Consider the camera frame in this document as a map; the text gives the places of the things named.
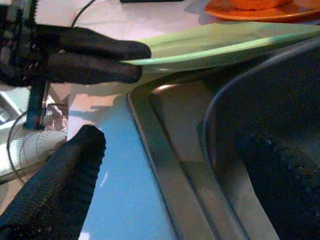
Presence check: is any pale green plate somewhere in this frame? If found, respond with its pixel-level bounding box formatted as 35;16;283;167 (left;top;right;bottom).
119;21;320;76

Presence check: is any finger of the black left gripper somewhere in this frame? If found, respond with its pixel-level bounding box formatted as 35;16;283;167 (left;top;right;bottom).
34;26;152;61
32;52;144;85

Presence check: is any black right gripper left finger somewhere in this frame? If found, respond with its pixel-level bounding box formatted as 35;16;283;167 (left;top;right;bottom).
0;124;107;240

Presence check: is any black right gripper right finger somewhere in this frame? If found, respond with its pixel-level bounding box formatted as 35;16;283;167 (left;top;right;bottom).
232;129;320;240

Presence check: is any orange plastic bowl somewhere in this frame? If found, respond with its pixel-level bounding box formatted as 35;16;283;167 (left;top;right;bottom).
229;0;293;11

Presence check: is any orange plastic plate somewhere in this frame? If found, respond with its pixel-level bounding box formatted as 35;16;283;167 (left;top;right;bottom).
204;0;320;24

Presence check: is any thin black cable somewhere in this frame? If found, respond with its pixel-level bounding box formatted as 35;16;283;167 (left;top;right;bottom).
70;0;97;28

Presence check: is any stainless steel sink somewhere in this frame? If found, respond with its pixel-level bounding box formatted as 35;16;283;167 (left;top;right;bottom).
126;37;320;240

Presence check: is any grey wire guard fan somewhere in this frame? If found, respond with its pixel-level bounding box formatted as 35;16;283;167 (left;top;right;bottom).
6;103;68;181

